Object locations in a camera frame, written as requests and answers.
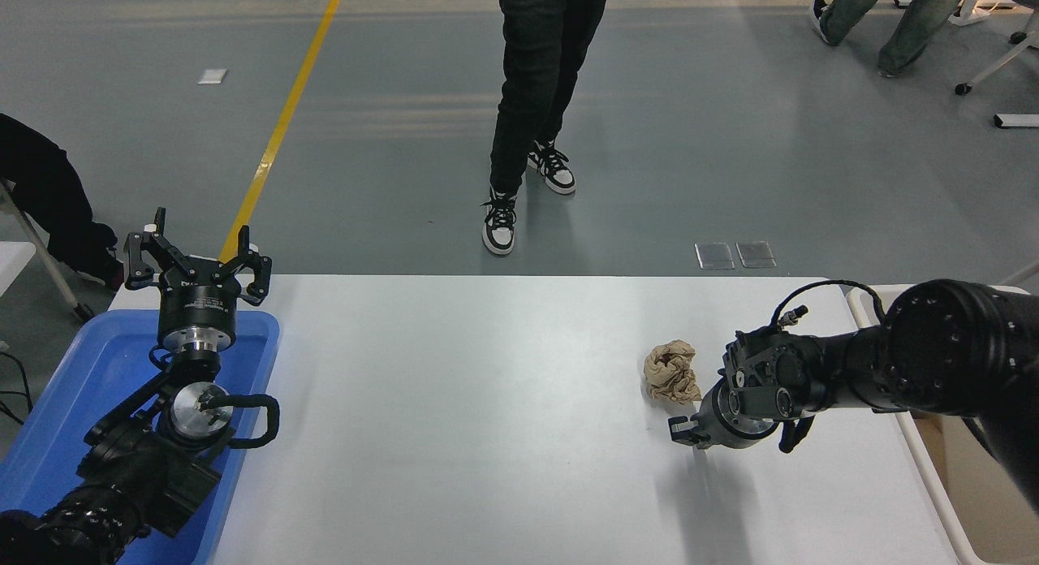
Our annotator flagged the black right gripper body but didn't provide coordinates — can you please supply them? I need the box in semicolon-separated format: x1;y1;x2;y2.
698;381;760;451

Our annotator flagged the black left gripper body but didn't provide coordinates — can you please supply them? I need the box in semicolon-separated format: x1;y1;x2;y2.
159;261;243;333

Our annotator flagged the tan paper ball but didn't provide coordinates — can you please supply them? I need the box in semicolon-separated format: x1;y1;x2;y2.
645;340;702;404

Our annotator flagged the seated person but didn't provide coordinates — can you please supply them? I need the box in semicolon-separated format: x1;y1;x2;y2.
0;113;127;291

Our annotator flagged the small white side table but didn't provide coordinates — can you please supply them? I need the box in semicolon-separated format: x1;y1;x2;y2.
0;242;37;296

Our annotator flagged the blue plastic tray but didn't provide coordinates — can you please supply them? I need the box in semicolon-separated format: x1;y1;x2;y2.
0;309;281;565

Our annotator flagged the large pale bin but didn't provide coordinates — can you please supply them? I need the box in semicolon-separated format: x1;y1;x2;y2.
847;285;1039;565

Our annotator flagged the standing person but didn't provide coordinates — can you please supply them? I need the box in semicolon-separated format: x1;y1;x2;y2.
481;0;634;257

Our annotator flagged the walking person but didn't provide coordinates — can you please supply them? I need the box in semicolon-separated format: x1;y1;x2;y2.
809;0;987;79

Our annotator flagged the white office chair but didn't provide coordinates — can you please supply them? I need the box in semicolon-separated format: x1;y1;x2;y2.
955;0;1039;95

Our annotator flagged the white office chair base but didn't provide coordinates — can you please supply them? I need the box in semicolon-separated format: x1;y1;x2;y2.
893;0;1032;45

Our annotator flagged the thin black cable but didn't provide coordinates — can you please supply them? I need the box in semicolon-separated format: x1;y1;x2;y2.
0;352;35;426

